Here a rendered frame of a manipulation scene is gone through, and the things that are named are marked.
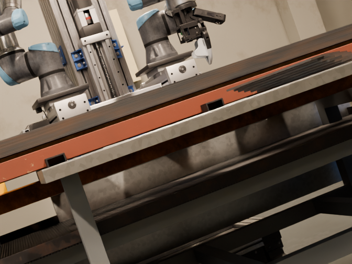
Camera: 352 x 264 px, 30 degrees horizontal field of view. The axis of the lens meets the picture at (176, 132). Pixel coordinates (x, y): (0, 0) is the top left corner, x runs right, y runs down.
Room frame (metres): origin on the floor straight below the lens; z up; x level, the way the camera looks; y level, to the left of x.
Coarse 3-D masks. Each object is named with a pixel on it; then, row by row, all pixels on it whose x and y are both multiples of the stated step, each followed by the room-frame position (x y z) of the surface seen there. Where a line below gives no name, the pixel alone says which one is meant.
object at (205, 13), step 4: (196, 8) 2.19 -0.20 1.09; (196, 12) 2.19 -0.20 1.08; (200, 12) 2.20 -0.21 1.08; (204, 12) 2.20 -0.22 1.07; (208, 12) 2.20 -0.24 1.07; (212, 12) 2.21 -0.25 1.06; (196, 16) 2.21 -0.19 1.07; (200, 16) 2.20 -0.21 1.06; (204, 16) 2.20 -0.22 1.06; (208, 16) 2.20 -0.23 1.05; (212, 16) 2.20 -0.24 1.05; (216, 16) 2.21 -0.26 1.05; (220, 16) 2.21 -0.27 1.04; (224, 16) 2.22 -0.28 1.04; (204, 20) 2.24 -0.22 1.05; (208, 20) 2.23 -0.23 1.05; (212, 20) 2.23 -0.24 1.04; (216, 20) 2.22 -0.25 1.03; (220, 20) 2.21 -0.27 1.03; (224, 20) 2.21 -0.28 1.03; (220, 24) 2.24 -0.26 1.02
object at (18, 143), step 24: (288, 48) 1.88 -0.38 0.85; (312, 48) 1.90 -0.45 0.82; (216, 72) 1.82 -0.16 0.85; (240, 72) 1.84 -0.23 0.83; (144, 96) 1.77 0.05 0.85; (168, 96) 1.78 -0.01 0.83; (72, 120) 1.71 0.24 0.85; (96, 120) 1.73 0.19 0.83; (0, 144) 1.67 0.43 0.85; (24, 144) 1.68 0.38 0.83
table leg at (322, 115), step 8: (320, 104) 2.65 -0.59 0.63; (320, 112) 2.67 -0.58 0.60; (328, 112) 2.63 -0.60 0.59; (336, 112) 2.64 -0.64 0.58; (328, 120) 2.63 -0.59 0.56; (336, 120) 2.64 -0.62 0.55; (336, 160) 2.68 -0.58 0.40; (344, 160) 2.63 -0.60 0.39; (344, 168) 2.64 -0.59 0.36; (344, 176) 2.66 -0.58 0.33; (344, 184) 2.68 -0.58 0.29
